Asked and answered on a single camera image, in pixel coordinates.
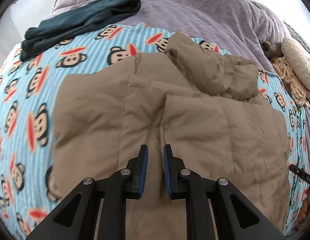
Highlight tan puffer jacket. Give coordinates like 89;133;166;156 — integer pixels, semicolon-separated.
52;33;290;239

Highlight dark teal folded jeans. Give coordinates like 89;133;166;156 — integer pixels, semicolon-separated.
20;0;141;62

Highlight person right hand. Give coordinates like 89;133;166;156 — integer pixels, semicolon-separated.
298;200;310;222

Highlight beige chunky knit throw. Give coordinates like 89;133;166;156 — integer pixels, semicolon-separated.
260;41;310;108

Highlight cream round pleated cushion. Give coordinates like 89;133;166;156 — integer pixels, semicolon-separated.
281;37;310;90

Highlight blue monkey print blanket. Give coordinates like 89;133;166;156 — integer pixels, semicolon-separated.
0;23;310;240

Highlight purple quilted duvet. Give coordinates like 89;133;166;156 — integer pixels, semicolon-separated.
50;0;310;145

